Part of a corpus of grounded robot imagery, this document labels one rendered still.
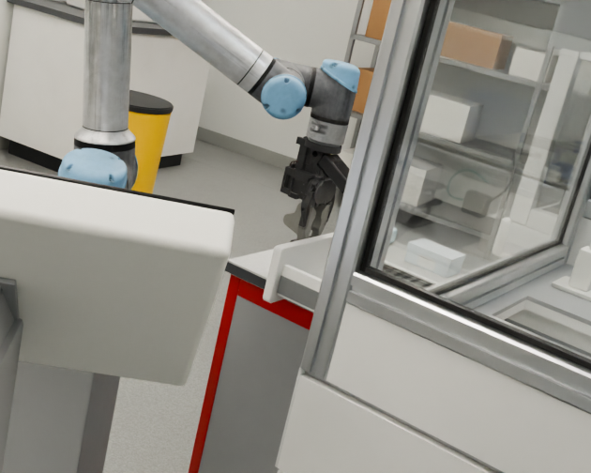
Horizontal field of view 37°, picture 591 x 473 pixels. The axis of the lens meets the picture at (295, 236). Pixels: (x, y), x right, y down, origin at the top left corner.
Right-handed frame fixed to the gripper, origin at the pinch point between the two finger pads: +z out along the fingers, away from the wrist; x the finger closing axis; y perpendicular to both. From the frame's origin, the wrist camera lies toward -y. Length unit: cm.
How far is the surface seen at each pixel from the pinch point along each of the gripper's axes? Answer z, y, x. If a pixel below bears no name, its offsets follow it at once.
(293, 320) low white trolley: 21.8, 5.7, -10.9
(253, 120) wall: 64, 290, -382
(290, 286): 4.8, -5.7, 12.9
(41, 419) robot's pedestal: 37, 22, 42
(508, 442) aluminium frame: -7, -62, 55
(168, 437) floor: 91, 58, -45
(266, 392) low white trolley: 40.9, 8.0, -11.2
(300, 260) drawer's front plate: 1.5, -3.0, 7.0
